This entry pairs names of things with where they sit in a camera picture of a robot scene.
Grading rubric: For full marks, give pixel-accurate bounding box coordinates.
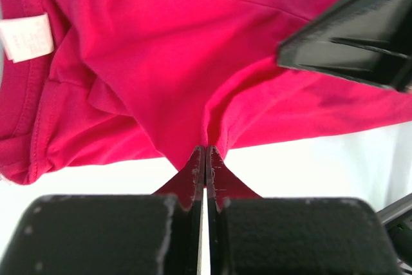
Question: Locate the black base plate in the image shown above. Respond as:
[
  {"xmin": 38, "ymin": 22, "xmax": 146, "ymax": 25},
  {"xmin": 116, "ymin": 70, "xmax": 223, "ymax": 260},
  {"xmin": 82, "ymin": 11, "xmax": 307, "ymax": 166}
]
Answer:
[{"xmin": 377, "ymin": 194, "xmax": 411, "ymax": 274}]

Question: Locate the red t shirt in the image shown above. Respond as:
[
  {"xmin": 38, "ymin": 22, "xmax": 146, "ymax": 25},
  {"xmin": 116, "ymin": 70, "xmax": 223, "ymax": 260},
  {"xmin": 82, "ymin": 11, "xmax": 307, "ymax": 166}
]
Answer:
[{"xmin": 1, "ymin": 0, "xmax": 411, "ymax": 185}]

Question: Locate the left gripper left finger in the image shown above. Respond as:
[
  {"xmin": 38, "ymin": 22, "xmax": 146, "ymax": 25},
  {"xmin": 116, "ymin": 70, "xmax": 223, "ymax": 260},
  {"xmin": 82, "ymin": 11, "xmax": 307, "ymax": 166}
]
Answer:
[{"xmin": 1, "ymin": 146, "xmax": 205, "ymax": 274}]

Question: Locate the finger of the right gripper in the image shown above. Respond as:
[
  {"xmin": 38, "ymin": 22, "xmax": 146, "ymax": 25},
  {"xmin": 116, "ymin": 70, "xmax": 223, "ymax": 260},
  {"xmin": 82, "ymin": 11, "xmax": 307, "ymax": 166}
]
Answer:
[{"xmin": 277, "ymin": 0, "xmax": 411, "ymax": 92}]

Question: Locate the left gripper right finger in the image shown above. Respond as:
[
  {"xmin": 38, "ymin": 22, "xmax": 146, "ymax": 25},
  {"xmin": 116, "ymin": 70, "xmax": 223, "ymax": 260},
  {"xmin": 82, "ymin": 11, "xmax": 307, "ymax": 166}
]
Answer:
[{"xmin": 205, "ymin": 146, "xmax": 400, "ymax": 274}]

